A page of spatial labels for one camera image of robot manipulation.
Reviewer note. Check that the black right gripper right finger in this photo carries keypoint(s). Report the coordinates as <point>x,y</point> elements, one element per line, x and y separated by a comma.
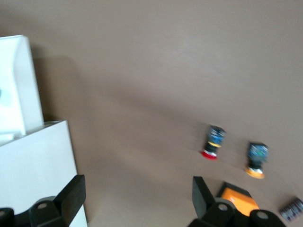
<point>203,201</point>

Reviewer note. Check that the orange button enclosure box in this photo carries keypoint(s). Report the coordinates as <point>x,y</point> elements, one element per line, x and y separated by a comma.
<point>239,201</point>

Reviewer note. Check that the yellow push button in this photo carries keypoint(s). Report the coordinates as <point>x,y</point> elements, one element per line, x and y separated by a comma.
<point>256,156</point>

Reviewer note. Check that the dark brown terminal block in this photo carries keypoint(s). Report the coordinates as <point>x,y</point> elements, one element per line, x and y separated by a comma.
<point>292,210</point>

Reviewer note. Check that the white drawer cabinet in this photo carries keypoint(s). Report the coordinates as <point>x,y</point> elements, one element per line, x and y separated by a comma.
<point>35,170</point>

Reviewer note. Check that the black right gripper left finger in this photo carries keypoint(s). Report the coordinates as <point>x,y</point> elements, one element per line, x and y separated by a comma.
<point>68,196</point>

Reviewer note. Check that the red push button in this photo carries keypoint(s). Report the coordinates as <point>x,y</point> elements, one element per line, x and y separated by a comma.
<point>214,142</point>

